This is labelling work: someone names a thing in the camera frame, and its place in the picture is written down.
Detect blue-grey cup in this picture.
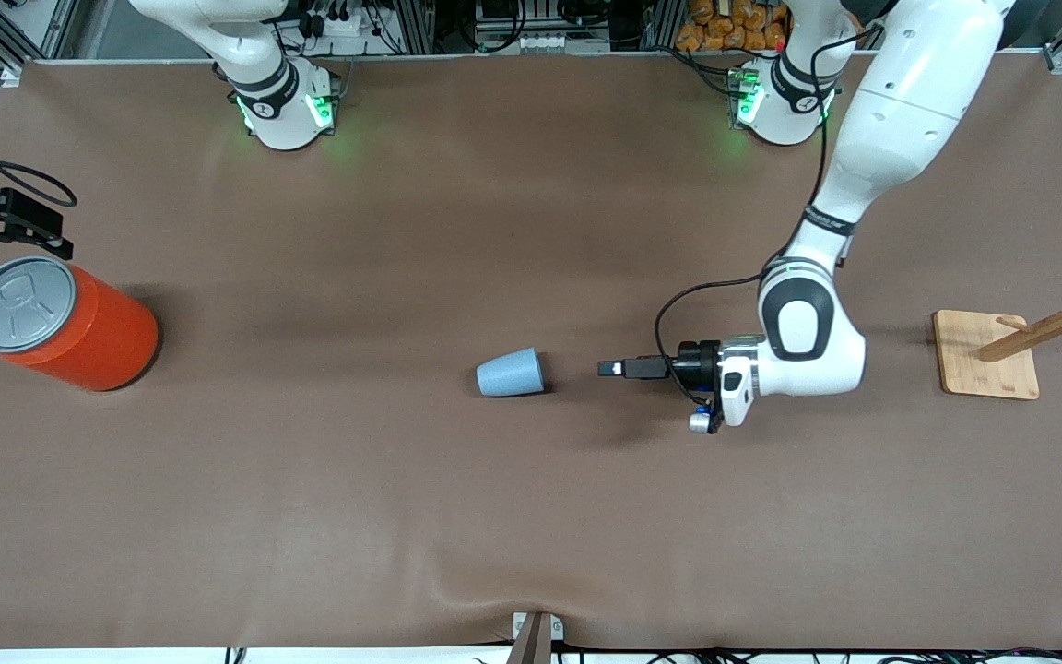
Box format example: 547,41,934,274
477,347,547,399

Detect orange soda can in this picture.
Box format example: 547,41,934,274
0,255,161,393

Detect brown table mat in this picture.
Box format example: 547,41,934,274
0,55,1062,652

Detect wooden mug tree stand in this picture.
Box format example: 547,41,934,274
932,247,1062,401

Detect white long socket strip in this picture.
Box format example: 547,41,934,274
474,31,580,53

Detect brown bread rolls pile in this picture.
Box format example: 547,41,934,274
675,0,792,53

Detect white power strip with plugs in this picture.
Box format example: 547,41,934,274
301,0,386,40

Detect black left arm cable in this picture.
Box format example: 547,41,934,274
655,23,884,388

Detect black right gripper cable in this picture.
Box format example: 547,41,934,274
0,124,79,208

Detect metal table edge bracket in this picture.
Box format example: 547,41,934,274
510,611,565,664

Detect aluminium frame upright post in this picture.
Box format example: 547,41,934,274
391,0,433,53

